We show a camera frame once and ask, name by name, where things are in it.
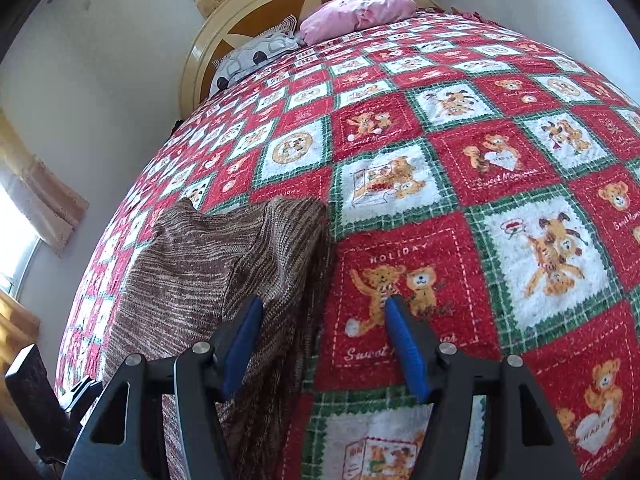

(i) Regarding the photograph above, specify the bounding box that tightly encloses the cream wooden bed headboard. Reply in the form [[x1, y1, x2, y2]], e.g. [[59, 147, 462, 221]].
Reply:
[[181, 0, 416, 111]]

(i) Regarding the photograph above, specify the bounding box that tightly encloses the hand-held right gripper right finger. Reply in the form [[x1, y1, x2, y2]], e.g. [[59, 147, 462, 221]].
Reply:
[[384, 294, 583, 480]]

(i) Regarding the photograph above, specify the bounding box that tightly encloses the pink pillow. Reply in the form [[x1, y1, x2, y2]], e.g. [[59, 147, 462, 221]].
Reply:
[[299, 0, 418, 46]]

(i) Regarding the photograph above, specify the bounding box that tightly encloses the grey patterned pillow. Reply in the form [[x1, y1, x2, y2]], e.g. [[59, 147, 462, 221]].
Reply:
[[209, 16, 303, 96]]

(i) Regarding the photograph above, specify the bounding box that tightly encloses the bedroom window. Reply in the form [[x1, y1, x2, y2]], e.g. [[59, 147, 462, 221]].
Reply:
[[0, 185, 43, 301]]

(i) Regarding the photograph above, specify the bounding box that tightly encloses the brown knit sweater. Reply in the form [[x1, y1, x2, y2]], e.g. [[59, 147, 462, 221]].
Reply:
[[100, 197, 335, 480]]

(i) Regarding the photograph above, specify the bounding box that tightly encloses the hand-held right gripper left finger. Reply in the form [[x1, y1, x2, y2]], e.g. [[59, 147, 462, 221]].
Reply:
[[62, 296, 265, 480]]

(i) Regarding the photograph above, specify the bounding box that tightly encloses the red checked printed blanket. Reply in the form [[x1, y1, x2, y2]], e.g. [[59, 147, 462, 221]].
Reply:
[[54, 7, 640, 480]]

